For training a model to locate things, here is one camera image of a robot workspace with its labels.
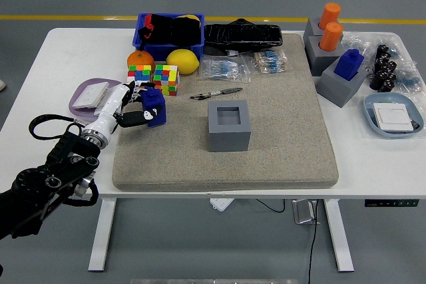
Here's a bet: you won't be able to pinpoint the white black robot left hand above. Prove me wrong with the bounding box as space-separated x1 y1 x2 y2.
95 80 164 142

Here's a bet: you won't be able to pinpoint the blue square seal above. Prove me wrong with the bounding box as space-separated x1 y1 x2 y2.
141 88 167 128
333 49 364 82

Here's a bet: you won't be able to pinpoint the grey cube seal holder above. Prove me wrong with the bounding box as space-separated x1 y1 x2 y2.
315 63 366 109
304 35 349 77
302 17 343 52
207 99 251 153

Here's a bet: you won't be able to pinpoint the orange cylinder seal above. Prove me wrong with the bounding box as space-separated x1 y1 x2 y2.
318 2 342 31
319 21 344 53

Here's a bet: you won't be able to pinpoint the purple tray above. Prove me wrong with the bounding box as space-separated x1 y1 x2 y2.
68 77 124 122

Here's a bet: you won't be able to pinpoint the multicoloured puzzle cube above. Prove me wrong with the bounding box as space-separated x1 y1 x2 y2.
152 63 181 97
127 64 154 90

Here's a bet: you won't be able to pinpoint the orange fruit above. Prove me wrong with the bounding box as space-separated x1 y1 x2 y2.
126 50 156 71

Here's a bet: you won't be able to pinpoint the grey-brown mat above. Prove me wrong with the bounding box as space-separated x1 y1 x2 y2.
111 33 339 194

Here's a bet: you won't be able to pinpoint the yellow lemon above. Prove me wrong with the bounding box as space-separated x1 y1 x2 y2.
166 49 200 75

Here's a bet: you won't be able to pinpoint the blue plastic bin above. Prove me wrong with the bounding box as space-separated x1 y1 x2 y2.
132 13 206 62

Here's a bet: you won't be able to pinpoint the black cloth pouches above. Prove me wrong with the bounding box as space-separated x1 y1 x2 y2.
138 13 203 47

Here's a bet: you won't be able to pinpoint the clear bag of resistors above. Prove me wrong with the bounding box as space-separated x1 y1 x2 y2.
198 55 251 84
242 49 294 75

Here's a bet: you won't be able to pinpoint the white table leg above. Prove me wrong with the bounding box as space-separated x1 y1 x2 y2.
87 198 117 272
323 199 355 273

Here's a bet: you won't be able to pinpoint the white power strip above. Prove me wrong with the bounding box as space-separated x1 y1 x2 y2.
209 197 235 212

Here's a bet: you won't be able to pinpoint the clear plastic bag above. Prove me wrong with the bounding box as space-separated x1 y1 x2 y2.
342 32 379 62

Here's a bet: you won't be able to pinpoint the light blue tray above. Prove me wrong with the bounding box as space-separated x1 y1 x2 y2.
363 92 424 140

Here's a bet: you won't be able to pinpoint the black table control panel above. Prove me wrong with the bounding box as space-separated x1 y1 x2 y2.
364 199 419 208

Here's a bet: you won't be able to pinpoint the clear bag of blue parts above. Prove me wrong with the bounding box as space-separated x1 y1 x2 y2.
391 39 423 94

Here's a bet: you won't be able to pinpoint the white switch panel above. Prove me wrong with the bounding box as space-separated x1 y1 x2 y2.
93 84 118 118
71 81 110 110
371 102 414 132

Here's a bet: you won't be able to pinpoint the black cable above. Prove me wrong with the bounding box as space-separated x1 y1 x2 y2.
306 200 320 284
255 198 286 213

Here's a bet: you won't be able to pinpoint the silver metal bracket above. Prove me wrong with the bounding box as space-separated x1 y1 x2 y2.
292 199 321 225

